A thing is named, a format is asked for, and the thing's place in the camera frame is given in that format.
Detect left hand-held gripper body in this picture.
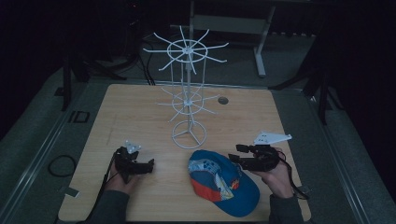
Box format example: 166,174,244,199
113,139,148,184

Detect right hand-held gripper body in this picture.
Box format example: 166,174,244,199
247,131,293,173

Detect blue and red baseball cap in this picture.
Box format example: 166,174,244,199
187,149,262,218

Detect person's left hand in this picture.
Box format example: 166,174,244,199
105,163,142,196

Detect person's right hand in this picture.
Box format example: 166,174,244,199
247,160,295,200

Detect black tripod stand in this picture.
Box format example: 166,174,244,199
269,59,345,126

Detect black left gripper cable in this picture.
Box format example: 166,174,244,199
94,151,119,204

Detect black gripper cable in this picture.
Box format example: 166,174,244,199
94,151,119,204
276,148,310,201

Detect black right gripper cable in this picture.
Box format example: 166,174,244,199
276,148,310,201

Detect black looped floor cable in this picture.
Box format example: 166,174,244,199
47,154,78,178

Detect white wire display rack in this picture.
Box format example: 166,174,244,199
142,25,230,150

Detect black hanging cables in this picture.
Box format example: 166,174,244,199
134,36,157,87

